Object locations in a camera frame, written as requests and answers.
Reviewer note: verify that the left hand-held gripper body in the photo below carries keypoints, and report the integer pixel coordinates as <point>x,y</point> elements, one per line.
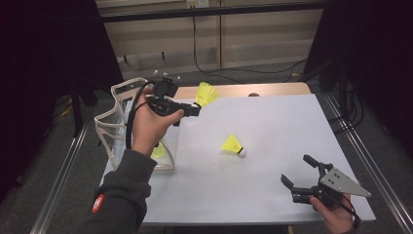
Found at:
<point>164,97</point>

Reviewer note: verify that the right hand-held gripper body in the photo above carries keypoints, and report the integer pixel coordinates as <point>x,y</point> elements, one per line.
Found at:
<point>339,185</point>

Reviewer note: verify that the yellow shuttlecock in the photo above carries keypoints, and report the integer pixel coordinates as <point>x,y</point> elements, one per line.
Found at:
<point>159,151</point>
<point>206,94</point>
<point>231,144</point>

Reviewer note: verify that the clear plastic bag beige trim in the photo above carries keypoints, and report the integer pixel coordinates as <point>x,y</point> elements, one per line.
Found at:
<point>112,126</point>

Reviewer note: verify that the person's left hand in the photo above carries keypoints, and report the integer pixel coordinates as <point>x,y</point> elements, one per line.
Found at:
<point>149,126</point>

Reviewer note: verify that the person's right hand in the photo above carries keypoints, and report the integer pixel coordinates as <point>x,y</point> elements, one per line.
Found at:
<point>337,221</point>

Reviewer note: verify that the wooden table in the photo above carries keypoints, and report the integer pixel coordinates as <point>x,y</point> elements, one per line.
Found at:
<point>243,90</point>

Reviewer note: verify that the white table mat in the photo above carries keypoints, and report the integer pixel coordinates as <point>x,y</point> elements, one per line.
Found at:
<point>259,130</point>

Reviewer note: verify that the black metal stand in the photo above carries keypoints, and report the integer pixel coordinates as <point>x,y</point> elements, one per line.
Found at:
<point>76,110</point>

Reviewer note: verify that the black horizontal bar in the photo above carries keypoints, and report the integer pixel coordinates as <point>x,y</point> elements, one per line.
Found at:
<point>211,11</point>

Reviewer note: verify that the beige wooden cabinet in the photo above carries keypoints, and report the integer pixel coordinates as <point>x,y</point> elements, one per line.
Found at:
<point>259,39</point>

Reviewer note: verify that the dark curtain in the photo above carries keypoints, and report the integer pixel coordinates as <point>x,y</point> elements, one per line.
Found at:
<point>383,65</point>
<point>39,65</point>

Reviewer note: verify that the metal floor rail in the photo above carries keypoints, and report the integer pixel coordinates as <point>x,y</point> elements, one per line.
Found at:
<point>61,182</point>
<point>373,169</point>

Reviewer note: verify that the white wall socket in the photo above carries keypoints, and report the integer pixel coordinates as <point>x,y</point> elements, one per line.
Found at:
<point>197,3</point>

